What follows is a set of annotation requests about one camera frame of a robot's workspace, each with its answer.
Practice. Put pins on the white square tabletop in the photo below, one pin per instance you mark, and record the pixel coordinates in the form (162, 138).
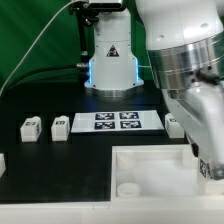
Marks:
(161, 171)

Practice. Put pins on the white block left edge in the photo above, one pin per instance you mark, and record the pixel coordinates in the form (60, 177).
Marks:
(2, 165)

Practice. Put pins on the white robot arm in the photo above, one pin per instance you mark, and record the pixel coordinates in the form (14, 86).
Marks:
(185, 48)

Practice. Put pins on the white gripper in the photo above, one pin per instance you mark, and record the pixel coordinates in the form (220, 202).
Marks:
(200, 111)

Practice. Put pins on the white marker sheet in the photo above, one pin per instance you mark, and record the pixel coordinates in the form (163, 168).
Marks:
(116, 121)

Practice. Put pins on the white L-shaped fence wall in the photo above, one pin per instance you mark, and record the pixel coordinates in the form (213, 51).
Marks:
(152, 211)

